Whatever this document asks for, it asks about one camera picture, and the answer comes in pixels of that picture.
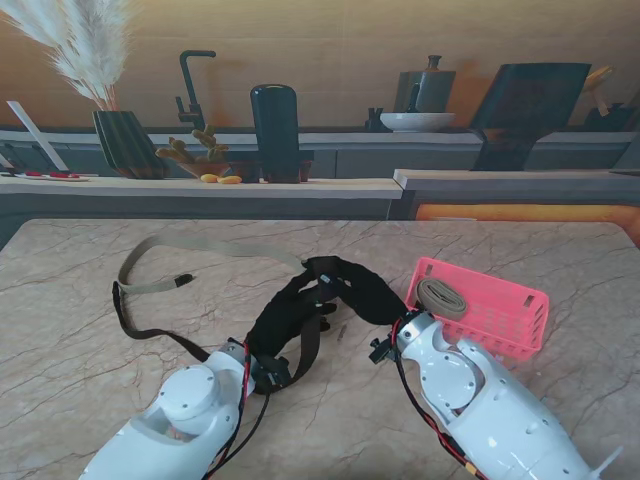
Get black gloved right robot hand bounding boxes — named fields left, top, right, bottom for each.
left=302, top=254, right=409, bottom=326

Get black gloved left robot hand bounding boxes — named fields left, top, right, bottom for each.
left=247, top=277, right=341, bottom=361

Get dark brown belt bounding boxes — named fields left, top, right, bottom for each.
left=112, top=279, right=332, bottom=389

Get beige woven belt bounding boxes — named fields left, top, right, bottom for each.
left=117, top=234, right=307, bottom=295
left=416, top=278, right=469, bottom=322

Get pink plastic storage basket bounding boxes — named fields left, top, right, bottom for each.
left=404, top=256, right=550, bottom=362

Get grey back counter cabinets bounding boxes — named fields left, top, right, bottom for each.
left=0, top=127, right=640, bottom=179

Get raised counter orange glow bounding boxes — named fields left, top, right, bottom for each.
left=392, top=168, right=640, bottom=222

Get white speckled bowl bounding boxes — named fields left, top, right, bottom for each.
left=378, top=111, right=457, bottom=134

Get cactus plants in bowl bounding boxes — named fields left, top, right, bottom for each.
left=154, top=124, right=234, bottom=179

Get tall black cylinder container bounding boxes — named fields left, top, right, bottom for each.
left=249, top=83, right=303, bottom=184

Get grey pot with lid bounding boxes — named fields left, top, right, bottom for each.
left=394, top=54, right=457, bottom=114

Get dark ribbed vase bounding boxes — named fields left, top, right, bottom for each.
left=91, top=109, right=169, bottom=180

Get black kitchen faucet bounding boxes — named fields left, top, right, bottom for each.
left=174, top=49, right=218, bottom=132

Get plate with red food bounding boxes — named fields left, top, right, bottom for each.
left=13, top=170, right=94, bottom=182

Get dark utensil holder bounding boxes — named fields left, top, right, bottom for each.
left=584, top=102, right=640, bottom=132

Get white leaning board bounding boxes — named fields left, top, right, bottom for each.
left=5, top=99, right=70, bottom=172

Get wooden kitchen utensils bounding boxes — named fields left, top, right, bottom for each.
left=582, top=64, right=617, bottom=115

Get white pampas grass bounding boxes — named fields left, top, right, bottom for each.
left=0, top=0, right=136, bottom=114

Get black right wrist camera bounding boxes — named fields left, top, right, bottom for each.
left=368, top=337, right=400, bottom=364

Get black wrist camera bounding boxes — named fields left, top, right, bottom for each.
left=252, top=354, right=291, bottom=395
left=368, top=337, right=400, bottom=364

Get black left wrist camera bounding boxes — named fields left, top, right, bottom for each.
left=252, top=354, right=291, bottom=395

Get left arm red black cables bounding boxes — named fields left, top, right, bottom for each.
left=204, top=342, right=274, bottom=480

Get arm red black cables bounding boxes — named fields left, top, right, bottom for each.
left=389, top=319, right=481, bottom=480
left=204, top=342, right=274, bottom=480

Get right arm red black cables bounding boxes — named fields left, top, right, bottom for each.
left=389, top=319, right=481, bottom=480

